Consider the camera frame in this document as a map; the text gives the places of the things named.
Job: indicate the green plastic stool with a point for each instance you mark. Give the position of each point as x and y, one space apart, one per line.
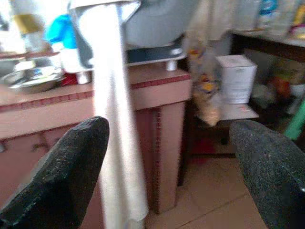
296 121

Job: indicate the blue white dish rack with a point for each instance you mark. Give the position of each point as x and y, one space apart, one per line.
155 56

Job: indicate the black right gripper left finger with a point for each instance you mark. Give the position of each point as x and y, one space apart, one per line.
54 181

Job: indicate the long white hanging cloth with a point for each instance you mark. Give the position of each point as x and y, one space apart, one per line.
112 119

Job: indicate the white bottle yellow cap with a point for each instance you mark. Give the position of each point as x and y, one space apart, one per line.
29 26

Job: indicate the clear plastic snack bag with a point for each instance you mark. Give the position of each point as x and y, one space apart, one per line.
206 90

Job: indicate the red plastic item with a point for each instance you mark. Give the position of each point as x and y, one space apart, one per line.
69 80

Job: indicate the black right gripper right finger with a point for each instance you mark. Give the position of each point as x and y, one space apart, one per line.
274 179

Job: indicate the white cardboard box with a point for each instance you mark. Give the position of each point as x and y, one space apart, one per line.
237 78

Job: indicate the dark blue plastic basin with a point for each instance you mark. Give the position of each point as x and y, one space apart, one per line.
155 23

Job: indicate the dark wooden shelf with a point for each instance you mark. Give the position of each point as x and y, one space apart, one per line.
267 46

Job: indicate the white bottle blue top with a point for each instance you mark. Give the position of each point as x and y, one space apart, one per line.
62 33

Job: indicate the wide steel basin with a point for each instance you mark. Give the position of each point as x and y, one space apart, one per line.
31 80

